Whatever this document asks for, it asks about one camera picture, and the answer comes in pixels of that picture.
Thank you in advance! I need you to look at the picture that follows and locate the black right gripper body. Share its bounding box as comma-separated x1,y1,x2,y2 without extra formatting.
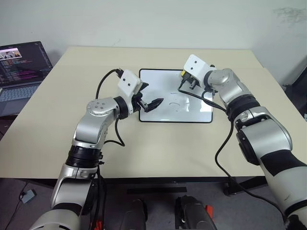
186,74,201,91

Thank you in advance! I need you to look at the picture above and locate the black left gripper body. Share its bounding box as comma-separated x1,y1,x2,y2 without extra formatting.
131,89,148,113

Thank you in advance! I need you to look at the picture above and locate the black framed whiteboard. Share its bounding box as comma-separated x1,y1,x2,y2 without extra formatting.
138,69,213,124

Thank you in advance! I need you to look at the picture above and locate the dark chair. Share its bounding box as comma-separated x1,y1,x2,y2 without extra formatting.
283,58,307,120

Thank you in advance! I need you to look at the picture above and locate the black table caster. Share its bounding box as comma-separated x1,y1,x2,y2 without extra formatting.
223,183,237,196

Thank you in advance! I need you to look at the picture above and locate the dark rounded narrow shape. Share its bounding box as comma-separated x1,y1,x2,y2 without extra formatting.
122,198,148,230

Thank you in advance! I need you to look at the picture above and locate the dark rounded wide shape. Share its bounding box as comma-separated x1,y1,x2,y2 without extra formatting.
175,195,214,230

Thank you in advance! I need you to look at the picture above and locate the grey open laptop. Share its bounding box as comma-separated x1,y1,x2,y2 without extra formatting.
0,41,53,117

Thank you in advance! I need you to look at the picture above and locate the grey power adapter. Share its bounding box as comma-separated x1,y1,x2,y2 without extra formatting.
20,190,36,204

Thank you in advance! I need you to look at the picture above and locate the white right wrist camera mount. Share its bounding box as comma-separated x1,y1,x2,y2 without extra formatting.
183,54,216,87

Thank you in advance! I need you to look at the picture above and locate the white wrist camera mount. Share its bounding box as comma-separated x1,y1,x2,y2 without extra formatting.
118,69,142,115
183,54,216,87

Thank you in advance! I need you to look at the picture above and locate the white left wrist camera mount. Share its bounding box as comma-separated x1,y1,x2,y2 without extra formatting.
118,69,142,115

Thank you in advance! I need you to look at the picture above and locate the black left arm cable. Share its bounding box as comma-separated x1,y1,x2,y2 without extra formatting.
91,68,126,230

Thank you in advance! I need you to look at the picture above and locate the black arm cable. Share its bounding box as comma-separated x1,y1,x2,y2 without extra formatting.
91,68,126,230
177,79,286,216

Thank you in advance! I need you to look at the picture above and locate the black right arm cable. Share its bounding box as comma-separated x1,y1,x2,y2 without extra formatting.
177,79,286,216

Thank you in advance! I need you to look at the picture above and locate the black table frame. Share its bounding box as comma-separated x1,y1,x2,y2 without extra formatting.
103,176,268,196

